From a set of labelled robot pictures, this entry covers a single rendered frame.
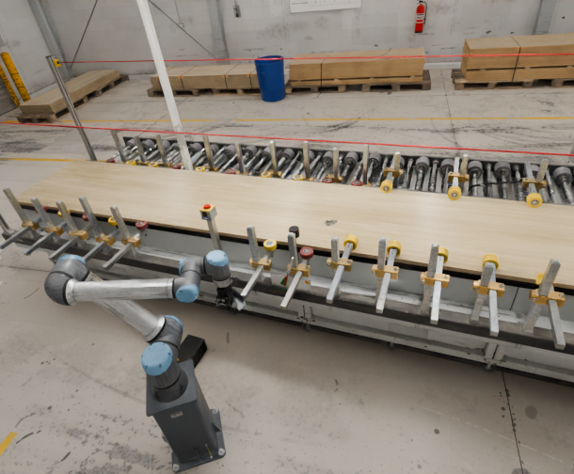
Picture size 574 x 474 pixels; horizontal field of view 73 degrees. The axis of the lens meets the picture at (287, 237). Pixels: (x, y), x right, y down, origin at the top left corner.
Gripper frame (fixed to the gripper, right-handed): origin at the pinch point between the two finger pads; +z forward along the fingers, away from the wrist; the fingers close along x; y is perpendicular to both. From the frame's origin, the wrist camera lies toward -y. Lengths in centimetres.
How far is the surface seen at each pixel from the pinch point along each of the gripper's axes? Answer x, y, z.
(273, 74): -147, -577, 45
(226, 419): -18, 15, 94
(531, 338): 148, -25, 24
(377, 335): 72, -57, 79
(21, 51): -757, -651, -4
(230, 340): -38, -45, 94
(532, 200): 160, -114, -2
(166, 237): -85, -74, 20
